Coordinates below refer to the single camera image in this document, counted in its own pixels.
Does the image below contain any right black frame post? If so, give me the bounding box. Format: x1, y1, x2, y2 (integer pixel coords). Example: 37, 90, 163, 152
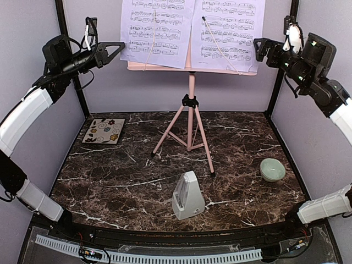
265, 0, 299, 119

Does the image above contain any small circuit board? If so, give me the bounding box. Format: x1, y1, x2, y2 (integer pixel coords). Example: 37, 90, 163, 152
79, 247, 103, 260

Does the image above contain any pale green bowl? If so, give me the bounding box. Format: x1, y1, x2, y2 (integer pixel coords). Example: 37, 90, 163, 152
260, 158, 286, 183

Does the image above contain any left black frame post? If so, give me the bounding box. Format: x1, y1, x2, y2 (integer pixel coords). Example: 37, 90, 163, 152
54, 0, 90, 118

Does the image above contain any pink music stand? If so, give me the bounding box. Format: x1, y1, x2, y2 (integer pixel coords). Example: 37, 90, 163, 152
126, 0, 261, 177

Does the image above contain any white metronome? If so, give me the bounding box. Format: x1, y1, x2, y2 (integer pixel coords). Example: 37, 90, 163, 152
171, 170, 205, 220

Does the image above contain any black frame post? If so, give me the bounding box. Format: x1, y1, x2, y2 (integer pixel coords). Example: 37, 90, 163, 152
265, 0, 299, 119
54, 0, 90, 118

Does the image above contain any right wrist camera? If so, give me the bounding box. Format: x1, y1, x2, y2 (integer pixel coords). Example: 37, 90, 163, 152
282, 16, 304, 54

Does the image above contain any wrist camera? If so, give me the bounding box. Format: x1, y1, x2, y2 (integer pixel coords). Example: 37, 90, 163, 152
282, 16, 304, 54
81, 17, 98, 51

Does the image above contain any white slotted cable duct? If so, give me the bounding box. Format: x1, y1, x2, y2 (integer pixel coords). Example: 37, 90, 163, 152
35, 235, 262, 263

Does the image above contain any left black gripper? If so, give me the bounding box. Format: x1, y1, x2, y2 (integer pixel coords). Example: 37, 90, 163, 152
60, 41, 125, 78

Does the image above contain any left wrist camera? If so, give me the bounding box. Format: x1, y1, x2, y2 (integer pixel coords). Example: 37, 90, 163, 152
81, 17, 98, 51

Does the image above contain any purple sheet music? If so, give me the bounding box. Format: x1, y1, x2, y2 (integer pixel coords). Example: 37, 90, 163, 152
120, 0, 195, 69
190, 0, 266, 74

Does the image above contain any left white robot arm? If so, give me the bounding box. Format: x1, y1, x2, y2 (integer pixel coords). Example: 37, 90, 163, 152
1, 35, 125, 240

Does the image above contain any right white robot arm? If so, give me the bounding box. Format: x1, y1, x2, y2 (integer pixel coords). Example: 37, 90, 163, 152
254, 33, 351, 239

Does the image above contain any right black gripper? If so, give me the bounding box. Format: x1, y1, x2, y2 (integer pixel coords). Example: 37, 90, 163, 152
254, 37, 315, 90

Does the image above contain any floral ceramic tile coaster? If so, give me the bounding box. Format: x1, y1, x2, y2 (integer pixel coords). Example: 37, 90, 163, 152
82, 118, 125, 145

